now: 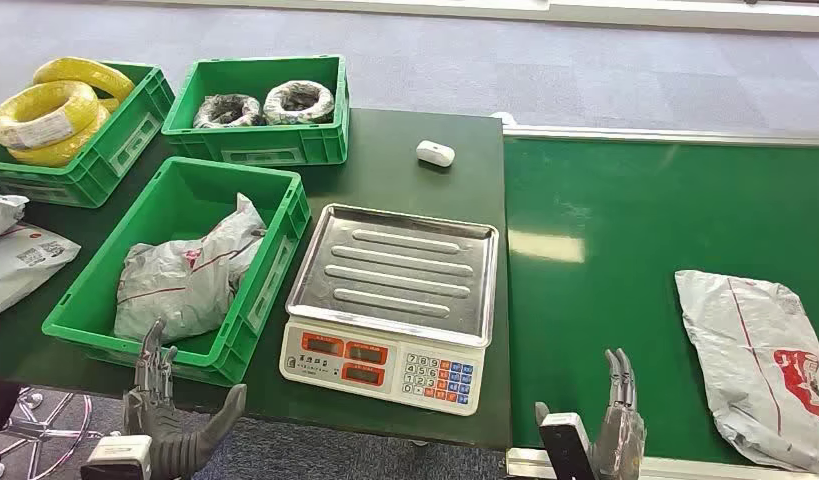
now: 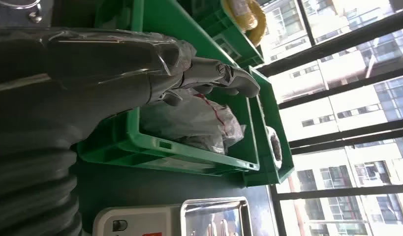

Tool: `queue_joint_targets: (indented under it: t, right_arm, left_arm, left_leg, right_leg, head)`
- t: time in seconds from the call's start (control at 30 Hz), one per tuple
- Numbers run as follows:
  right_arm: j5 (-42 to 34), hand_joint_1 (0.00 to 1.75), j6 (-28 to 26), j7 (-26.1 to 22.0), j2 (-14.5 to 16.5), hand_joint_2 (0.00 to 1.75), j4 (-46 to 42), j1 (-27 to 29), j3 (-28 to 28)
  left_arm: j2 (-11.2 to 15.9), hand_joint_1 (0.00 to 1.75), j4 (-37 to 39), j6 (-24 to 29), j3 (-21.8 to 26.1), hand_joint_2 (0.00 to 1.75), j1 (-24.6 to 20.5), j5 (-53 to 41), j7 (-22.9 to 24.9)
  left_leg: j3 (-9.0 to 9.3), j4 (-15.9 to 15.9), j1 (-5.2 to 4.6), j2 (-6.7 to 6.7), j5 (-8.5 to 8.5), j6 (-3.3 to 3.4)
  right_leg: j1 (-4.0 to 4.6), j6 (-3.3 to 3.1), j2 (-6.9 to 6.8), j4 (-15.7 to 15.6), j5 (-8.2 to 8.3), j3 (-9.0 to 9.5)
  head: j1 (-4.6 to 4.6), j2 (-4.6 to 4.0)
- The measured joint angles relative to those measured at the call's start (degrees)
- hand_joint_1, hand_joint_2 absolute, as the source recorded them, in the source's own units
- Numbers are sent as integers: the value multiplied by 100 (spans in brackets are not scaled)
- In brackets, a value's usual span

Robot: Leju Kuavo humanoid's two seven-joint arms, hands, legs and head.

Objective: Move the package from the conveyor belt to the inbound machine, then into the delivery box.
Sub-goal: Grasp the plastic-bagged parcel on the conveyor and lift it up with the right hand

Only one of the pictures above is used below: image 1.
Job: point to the electronic scale steel tray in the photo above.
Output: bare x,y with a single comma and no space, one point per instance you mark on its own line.
396,272

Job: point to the small white plastic device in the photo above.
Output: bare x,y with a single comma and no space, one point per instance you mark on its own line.
435,154

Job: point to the green plastic crate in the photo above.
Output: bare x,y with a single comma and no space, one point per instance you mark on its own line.
184,192
263,142
131,132

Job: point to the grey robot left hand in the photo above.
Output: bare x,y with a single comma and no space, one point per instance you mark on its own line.
154,414

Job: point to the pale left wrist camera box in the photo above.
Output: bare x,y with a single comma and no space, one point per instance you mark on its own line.
117,457

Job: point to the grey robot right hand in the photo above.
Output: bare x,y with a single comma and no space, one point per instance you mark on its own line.
620,437

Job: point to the green conveyor belt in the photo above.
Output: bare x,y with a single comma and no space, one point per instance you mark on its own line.
621,298

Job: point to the robot left arm ribbed sleeve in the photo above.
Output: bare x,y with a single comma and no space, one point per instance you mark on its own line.
180,464

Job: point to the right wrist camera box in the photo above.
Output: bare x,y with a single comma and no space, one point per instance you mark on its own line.
566,447

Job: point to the chrome chair base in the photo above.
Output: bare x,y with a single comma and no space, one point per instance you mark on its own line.
44,424

